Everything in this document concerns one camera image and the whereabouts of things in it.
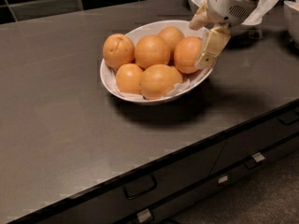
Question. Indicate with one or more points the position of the white bowl at right edge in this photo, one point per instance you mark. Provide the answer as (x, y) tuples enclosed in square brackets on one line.
[(291, 15)]

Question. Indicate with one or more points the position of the white paper napkin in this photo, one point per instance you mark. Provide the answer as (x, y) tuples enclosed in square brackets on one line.
[(256, 16)]

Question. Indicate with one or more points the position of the dark lower drawer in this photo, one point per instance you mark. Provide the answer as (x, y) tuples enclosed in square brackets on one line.
[(266, 192)]

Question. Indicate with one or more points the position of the white bowl of oranges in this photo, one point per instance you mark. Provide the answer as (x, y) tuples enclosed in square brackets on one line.
[(149, 28)]

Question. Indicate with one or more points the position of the white paper liner in bowl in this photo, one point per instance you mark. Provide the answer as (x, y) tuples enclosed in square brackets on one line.
[(155, 83)]

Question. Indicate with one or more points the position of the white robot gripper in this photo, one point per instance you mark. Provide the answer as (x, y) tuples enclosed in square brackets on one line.
[(230, 7)]

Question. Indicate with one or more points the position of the leftmost orange with navel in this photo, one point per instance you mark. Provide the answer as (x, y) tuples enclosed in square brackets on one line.
[(118, 50)]

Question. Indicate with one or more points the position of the dark upper left drawer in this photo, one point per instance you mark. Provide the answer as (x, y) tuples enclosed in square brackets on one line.
[(135, 195)]

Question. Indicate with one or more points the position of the front centre large orange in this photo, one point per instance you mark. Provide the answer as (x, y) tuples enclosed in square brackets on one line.
[(158, 80)]

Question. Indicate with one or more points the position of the dark upper right drawer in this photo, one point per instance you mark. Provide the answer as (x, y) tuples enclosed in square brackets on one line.
[(262, 141)]

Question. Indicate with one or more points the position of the dark drawer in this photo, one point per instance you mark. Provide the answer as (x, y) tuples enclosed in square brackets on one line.
[(266, 192), (262, 141), (135, 195)]

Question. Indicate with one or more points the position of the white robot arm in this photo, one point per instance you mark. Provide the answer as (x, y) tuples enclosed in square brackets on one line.
[(223, 15)]

